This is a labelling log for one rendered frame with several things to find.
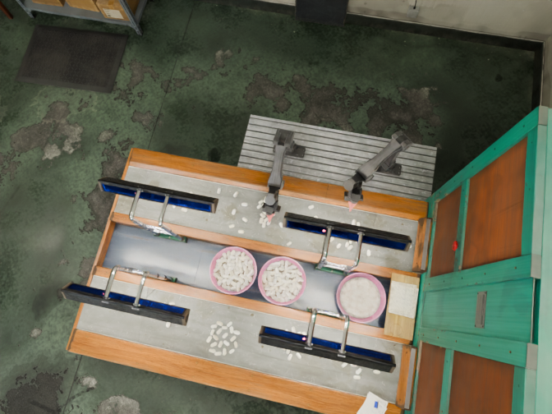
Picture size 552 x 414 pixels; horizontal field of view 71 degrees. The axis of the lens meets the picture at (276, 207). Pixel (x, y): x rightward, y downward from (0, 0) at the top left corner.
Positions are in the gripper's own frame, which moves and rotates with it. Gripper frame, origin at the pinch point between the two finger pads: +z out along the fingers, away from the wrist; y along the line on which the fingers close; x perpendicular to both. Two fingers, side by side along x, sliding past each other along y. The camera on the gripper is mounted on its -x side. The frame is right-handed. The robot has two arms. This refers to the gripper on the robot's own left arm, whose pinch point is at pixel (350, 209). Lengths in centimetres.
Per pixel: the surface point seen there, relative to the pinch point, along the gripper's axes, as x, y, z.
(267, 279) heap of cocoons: -20, -38, 43
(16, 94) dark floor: 109, -295, 2
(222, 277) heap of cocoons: -24, -63, 45
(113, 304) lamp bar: -67, -103, 40
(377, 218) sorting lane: 9.6, 17.2, 6.6
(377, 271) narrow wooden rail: -11.9, 21.2, 28.0
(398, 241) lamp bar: -30.5, 22.5, -3.0
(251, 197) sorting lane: 8, -57, 8
